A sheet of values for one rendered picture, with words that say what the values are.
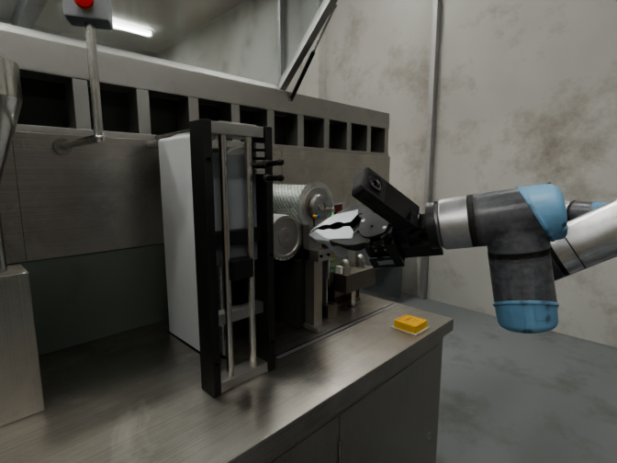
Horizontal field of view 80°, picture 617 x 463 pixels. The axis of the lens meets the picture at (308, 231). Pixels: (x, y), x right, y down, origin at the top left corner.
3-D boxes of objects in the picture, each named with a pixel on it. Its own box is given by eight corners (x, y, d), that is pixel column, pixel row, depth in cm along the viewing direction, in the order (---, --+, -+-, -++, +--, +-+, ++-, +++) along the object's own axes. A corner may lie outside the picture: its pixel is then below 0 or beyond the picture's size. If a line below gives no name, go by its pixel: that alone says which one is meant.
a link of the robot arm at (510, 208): (572, 250, 44) (564, 179, 44) (473, 257, 49) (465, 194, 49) (563, 241, 51) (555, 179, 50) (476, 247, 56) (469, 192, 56)
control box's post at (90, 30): (95, 137, 68) (85, 20, 65) (93, 138, 69) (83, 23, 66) (105, 138, 69) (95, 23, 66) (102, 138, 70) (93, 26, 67)
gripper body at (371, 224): (369, 270, 61) (445, 265, 55) (351, 237, 56) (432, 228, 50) (375, 235, 66) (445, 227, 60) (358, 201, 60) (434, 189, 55)
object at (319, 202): (317, 190, 103) (332, 199, 109) (311, 190, 105) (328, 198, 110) (309, 215, 102) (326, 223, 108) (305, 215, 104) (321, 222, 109)
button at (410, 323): (415, 334, 102) (415, 326, 102) (393, 327, 107) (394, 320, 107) (427, 327, 107) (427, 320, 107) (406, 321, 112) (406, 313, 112)
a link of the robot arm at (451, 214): (466, 222, 48) (465, 181, 53) (431, 227, 50) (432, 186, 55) (475, 257, 52) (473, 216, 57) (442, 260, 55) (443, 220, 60)
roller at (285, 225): (269, 262, 96) (268, 217, 95) (217, 248, 114) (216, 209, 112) (301, 254, 105) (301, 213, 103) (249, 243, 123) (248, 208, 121)
